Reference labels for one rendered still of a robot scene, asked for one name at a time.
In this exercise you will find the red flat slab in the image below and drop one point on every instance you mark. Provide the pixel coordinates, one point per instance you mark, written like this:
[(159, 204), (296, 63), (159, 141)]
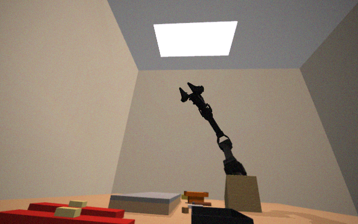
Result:
[(62, 215), (91, 211)]

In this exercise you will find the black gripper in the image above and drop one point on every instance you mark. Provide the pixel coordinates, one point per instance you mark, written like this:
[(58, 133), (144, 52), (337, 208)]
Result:
[(197, 90)]

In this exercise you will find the grey panel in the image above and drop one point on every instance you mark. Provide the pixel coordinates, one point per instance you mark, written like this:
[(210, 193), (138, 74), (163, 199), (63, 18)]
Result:
[(145, 202)]

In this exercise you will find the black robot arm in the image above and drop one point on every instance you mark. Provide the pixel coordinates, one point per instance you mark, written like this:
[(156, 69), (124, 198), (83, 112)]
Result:
[(231, 165)]

